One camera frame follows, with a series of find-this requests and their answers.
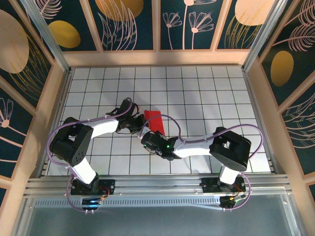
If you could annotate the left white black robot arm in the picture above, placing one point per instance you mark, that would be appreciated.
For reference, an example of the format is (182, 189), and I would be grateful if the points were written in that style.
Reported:
(103, 126)

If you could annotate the aluminium corner post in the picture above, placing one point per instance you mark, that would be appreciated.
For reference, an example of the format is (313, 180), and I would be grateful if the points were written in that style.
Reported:
(259, 37)
(52, 41)

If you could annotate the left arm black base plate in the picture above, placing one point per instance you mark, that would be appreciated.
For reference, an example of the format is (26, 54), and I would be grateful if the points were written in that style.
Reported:
(108, 184)

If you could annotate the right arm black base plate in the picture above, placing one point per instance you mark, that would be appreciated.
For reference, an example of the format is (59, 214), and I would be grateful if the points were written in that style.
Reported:
(208, 186)

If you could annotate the aluminium side rail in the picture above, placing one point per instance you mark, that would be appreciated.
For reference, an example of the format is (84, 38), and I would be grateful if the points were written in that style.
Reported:
(260, 118)
(57, 118)

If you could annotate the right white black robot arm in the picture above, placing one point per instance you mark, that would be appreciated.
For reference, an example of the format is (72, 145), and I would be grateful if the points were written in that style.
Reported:
(192, 148)

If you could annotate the white grid table mat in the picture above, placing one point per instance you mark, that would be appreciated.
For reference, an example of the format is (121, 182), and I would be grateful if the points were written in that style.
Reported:
(98, 81)

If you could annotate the long aluminium base rail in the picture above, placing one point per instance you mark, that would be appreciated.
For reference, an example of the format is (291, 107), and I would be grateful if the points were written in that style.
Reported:
(157, 186)

